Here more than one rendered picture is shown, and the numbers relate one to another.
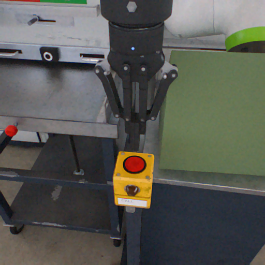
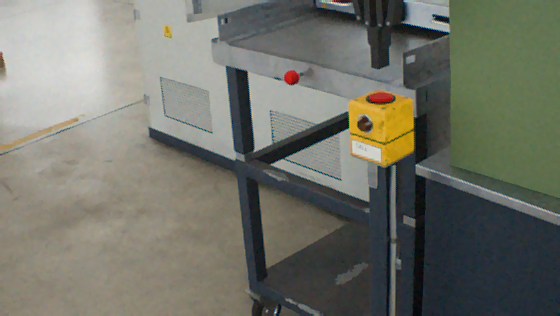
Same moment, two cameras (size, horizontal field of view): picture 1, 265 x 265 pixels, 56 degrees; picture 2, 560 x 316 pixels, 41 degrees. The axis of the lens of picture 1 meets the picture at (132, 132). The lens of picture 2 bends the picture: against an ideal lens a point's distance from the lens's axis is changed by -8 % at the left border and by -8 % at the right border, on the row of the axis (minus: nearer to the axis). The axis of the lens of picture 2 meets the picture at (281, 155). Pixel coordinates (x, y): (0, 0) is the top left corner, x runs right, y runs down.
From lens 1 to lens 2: 0.96 m
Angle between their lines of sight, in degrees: 38
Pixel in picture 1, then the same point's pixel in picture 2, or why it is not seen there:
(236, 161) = (547, 167)
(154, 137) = not seen: hidden behind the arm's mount
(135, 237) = (380, 254)
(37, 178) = (310, 191)
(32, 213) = (292, 287)
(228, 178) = (534, 196)
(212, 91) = (497, 33)
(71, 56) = (420, 17)
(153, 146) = not seen: hidden behind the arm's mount
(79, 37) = not seen: outside the picture
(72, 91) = (392, 55)
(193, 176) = (489, 182)
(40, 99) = (346, 54)
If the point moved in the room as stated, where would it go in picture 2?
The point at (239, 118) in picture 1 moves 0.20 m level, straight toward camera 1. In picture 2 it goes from (535, 81) to (434, 102)
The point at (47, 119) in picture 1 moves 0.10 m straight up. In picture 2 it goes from (336, 71) to (333, 24)
